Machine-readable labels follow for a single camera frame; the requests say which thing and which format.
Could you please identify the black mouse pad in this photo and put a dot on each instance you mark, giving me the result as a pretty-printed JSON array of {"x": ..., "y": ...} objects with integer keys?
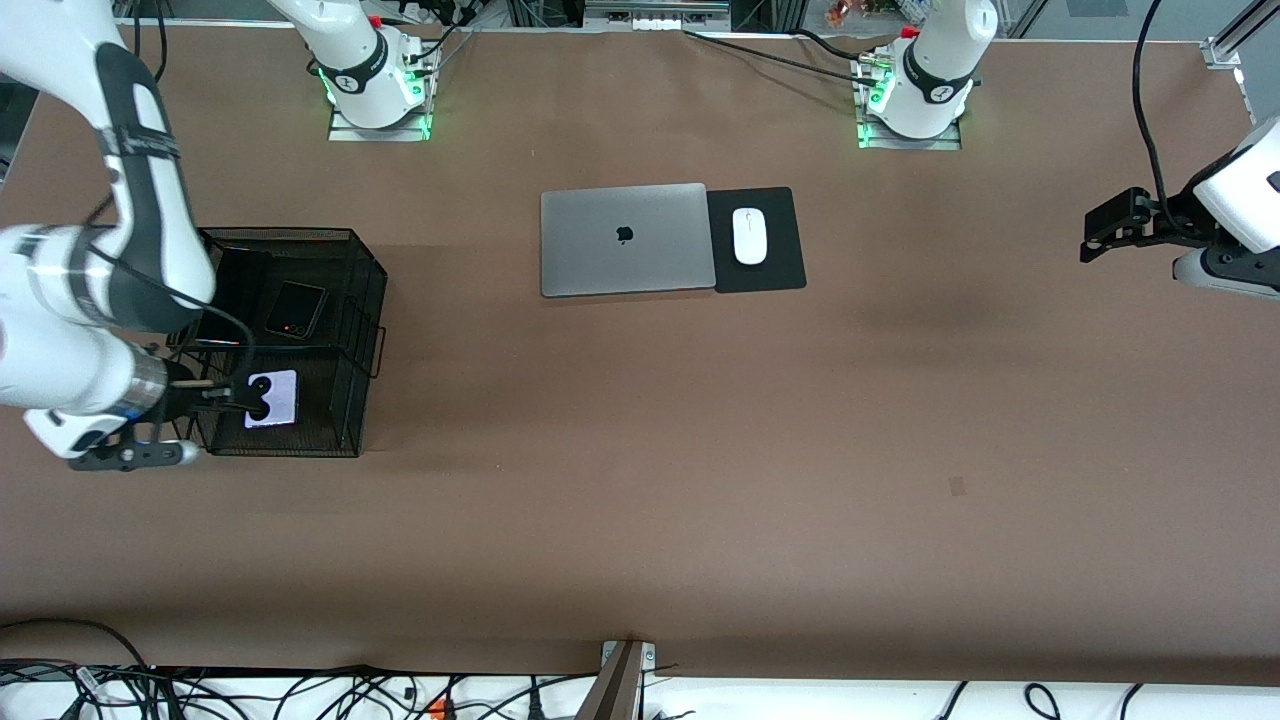
[{"x": 785, "y": 250}]

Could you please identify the white power strip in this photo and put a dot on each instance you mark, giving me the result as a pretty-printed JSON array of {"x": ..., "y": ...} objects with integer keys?
[{"x": 655, "y": 23}]

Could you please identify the silver closed laptop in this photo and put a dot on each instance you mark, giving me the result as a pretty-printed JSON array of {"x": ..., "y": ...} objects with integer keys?
[{"x": 600, "y": 250}]

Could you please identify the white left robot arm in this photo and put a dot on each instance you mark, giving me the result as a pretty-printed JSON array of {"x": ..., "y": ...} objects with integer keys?
[{"x": 935, "y": 70}]

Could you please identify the small black flip phone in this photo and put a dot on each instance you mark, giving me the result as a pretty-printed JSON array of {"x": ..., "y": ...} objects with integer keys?
[{"x": 296, "y": 310}]

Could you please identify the tall black smartphone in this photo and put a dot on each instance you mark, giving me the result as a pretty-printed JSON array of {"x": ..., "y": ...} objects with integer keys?
[{"x": 240, "y": 290}]

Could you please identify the white computer mouse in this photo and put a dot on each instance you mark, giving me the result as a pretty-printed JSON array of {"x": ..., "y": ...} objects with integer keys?
[{"x": 749, "y": 236}]

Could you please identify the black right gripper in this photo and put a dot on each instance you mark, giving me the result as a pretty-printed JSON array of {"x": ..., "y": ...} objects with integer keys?
[{"x": 181, "y": 397}]

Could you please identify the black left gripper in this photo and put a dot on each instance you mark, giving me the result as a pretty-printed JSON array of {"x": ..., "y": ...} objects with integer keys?
[{"x": 1176, "y": 221}]

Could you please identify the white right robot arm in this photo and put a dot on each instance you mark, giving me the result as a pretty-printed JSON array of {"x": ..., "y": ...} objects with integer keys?
[{"x": 60, "y": 300}]

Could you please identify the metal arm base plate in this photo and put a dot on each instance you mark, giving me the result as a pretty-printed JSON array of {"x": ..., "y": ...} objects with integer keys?
[
  {"x": 875, "y": 142},
  {"x": 345, "y": 132}
]

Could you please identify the metal table clamp bracket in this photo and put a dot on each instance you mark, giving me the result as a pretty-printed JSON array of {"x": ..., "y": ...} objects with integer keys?
[{"x": 620, "y": 680}]

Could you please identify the lavender flip phone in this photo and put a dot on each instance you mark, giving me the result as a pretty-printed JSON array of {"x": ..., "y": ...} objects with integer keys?
[{"x": 282, "y": 400}]

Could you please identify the aluminium frame profile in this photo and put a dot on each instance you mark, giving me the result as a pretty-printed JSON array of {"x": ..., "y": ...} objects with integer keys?
[{"x": 1225, "y": 50}]

